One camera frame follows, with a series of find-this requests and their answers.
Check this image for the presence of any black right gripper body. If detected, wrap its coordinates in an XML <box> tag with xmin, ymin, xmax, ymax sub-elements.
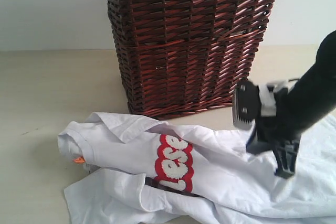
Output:
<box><xmin>246</xmin><ymin>81</ymin><xmax>301</xmax><ymax>154</ymax></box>

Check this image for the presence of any white t-shirt red lettering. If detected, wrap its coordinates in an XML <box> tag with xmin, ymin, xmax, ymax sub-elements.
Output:
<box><xmin>58</xmin><ymin>112</ymin><xmax>335</xmax><ymax>223</ymax></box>

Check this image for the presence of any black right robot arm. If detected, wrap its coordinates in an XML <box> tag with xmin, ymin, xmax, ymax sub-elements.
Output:
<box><xmin>232</xmin><ymin>32</ymin><xmax>335</xmax><ymax>179</ymax></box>

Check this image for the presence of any dark brown wicker basket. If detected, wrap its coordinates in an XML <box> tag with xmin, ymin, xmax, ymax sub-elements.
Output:
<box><xmin>107</xmin><ymin>0</ymin><xmax>275</xmax><ymax>119</ymax></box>

